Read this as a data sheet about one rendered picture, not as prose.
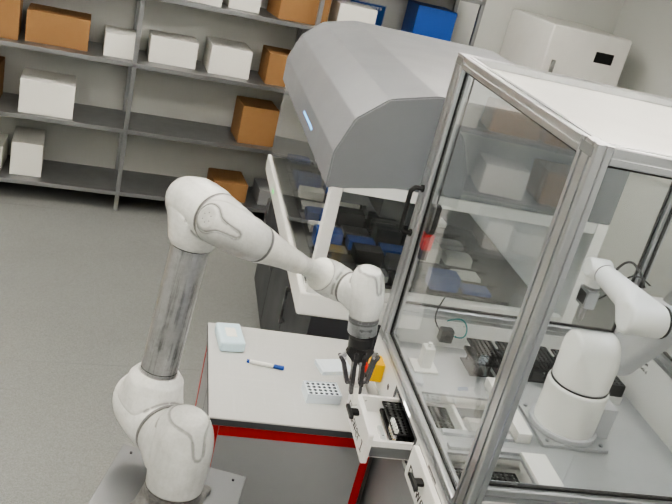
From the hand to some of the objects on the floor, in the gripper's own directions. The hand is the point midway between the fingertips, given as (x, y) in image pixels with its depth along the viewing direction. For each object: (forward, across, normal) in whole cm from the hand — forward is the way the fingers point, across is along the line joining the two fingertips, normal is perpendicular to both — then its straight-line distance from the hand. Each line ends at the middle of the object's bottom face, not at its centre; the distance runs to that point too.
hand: (354, 393), depth 246 cm
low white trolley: (+94, -22, +51) cm, 109 cm away
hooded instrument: (+93, +47, +181) cm, 209 cm away
